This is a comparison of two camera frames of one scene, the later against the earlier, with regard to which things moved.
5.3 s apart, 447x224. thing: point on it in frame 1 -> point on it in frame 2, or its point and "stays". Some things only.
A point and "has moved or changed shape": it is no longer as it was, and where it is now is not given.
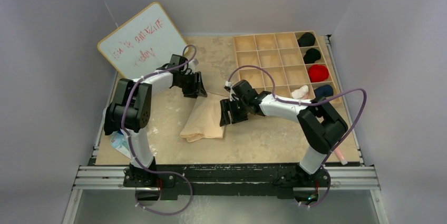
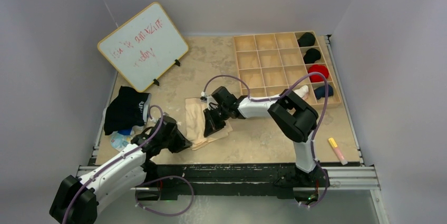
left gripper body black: (187, 84) -> (173, 143)
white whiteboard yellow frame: (144, 44) stays
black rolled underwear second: (311, 55) stays
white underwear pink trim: (301, 93) stays
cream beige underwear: (203, 122) has moved or changed shape
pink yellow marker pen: (343, 161) stays
